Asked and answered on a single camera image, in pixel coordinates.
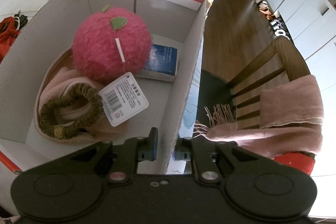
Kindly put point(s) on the pink scarf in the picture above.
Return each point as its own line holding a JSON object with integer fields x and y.
{"x": 288, "y": 106}

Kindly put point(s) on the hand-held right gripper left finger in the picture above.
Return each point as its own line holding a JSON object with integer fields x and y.
{"x": 152, "y": 145}

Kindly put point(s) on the wooden chair with scarf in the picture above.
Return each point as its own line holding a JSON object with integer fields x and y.
{"x": 262, "y": 66}

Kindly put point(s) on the pink fleece cloth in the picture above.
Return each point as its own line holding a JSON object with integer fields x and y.
{"x": 52, "y": 82}

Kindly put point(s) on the pink plush apple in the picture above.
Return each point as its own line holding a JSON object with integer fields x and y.
{"x": 110, "y": 43}

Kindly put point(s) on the white wall cabinets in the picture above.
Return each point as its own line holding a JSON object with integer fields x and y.
{"x": 309, "y": 3}

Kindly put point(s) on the small black object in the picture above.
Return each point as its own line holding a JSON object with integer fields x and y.
{"x": 22, "y": 18}

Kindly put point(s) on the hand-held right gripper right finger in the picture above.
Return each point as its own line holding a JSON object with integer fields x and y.
{"x": 179, "y": 151}

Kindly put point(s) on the red and white cardboard box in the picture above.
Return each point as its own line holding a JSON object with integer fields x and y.
{"x": 162, "y": 108}

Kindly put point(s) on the row of shoes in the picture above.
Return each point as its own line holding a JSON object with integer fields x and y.
{"x": 267, "y": 10}

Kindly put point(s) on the olive hair scrunchie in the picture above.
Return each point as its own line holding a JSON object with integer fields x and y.
{"x": 92, "y": 94}

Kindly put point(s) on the small blue book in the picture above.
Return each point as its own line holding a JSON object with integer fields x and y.
{"x": 162, "y": 61}

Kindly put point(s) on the red garment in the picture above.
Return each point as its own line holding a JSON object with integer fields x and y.
{"x": 296, "y": 162}

